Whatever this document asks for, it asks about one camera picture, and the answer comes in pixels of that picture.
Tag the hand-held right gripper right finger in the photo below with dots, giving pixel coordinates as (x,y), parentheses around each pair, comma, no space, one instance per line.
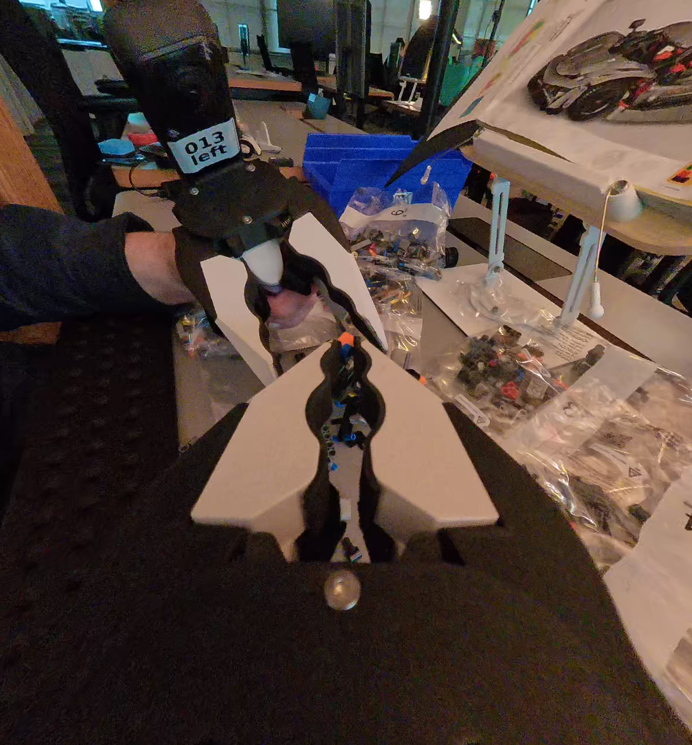
(433,465)

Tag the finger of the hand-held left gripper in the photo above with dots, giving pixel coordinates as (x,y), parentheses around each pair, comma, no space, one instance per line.
(334,256)
(229,302)

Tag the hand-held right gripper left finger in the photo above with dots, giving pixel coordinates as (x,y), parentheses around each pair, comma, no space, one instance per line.
(252,465)

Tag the small lego subassembly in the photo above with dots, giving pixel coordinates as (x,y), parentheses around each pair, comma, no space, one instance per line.
(346,372)

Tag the person's left forearm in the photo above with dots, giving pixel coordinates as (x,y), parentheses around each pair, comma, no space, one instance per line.
(49,268)

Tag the full clear lego parts bag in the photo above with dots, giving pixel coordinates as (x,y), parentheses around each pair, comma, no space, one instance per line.
(398,215)

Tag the black blue lego pins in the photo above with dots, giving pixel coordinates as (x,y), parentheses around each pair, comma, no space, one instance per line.
(346,436)

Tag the large clear lego parts bag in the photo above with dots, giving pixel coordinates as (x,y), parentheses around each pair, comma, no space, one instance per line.
(602,442)

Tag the person's left hand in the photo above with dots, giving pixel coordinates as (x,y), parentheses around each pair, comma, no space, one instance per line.
(156,268)

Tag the small bag red blue parts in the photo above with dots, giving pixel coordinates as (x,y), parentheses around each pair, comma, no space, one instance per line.
(200,337)

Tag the red flat object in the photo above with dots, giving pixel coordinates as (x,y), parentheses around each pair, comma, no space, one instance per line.
(145,139)

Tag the blue foam block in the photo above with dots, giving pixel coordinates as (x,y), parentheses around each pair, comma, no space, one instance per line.
(116,146)

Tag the wooden background desk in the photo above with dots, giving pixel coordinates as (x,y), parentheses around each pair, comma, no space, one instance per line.
(276,86)

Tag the blue plastic bin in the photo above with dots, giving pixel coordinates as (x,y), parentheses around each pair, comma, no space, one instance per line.
(351,157)

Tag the clear bag black orange parts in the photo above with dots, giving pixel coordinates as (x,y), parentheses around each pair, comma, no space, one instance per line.
(497,372)

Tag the black round knob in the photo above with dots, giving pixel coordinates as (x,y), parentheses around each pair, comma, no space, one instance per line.
(452,258)

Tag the black office chair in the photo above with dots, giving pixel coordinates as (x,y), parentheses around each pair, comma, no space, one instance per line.
(43,70)

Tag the blue cup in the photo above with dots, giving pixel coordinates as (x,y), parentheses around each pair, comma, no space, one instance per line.
(318,107)

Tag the black perforated panel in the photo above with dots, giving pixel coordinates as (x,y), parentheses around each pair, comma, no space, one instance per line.
(89,436)

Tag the clear bag over white base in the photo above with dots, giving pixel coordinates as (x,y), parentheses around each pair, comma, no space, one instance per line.
(526,308)

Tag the white shelf bracket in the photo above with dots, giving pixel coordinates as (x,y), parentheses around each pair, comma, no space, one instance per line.
(499,221)
(581,273)

